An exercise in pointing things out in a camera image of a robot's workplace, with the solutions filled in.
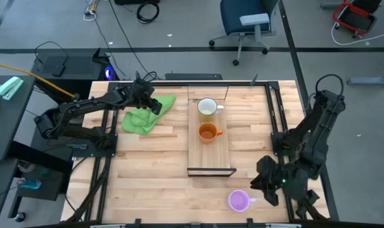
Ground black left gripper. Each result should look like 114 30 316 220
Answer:
127 79 163 116

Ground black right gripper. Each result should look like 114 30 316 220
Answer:
250 155 310 207

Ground purple mug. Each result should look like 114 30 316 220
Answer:
227 189 257 212

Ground tall yellow mug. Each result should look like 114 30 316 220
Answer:
196 97 226 123

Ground orange mug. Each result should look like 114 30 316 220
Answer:
198 122 224 145

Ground wooden shelf with black frame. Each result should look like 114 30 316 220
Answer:
186 85 238 177

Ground green cloth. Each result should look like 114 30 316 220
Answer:
121 93 177 136

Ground black power strip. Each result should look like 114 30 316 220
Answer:
165 73 223 81

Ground black computer tower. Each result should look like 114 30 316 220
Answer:
31 47 117 102

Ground dark office chair grey armrests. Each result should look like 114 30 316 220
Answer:
208 0 280 67

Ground mint green stapler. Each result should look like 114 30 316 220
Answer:
0 75 24 101

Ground black side desk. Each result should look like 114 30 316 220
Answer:
0 75 36 162

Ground grey floor bar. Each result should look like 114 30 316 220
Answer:
347 75 384 86

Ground red and black dolly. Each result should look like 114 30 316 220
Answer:
332 0 383 35

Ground long black floor cable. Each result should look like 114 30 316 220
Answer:
108 0 150 76

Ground black aluminium table frame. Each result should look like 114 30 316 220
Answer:
60 80 338 228

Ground coiled black cable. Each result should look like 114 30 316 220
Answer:
136 1 160 25

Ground hanging yellow cable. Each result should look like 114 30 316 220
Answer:
0 60 76 98

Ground white floor cable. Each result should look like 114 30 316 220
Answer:
330 22 384 46

